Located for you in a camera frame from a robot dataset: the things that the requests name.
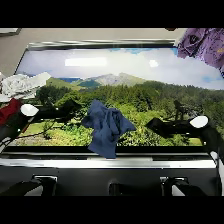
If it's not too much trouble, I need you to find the purple garment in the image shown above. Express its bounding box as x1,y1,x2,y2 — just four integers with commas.
176,27,224,79

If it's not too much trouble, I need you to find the white garment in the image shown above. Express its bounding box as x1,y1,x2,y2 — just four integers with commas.
0,71,52,103

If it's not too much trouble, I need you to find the blue garment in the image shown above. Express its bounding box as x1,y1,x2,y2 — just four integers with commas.
80,98,137,160

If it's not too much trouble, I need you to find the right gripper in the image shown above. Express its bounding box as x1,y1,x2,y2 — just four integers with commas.
145,117,172,138

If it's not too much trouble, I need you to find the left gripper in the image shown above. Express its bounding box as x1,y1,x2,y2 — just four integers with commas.
59,99,83,121

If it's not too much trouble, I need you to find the red garment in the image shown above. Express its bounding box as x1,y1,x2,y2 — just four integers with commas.
0,98,24,127

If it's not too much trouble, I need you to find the silver frame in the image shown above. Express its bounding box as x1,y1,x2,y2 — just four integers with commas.
0,151,224,197

